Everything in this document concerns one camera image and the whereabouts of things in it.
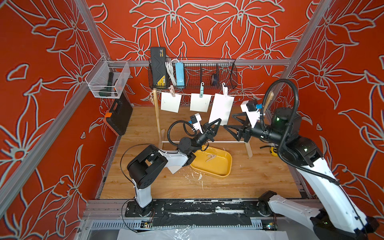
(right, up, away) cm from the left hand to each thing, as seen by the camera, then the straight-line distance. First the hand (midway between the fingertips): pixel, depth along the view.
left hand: (221, 120), depth 67 cm
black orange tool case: (-62, +3, +30) cm, 69 cm away
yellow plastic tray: (0, -25, +23) cm, 34 cm away
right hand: (0, 0, -11) cm, 11 cm away
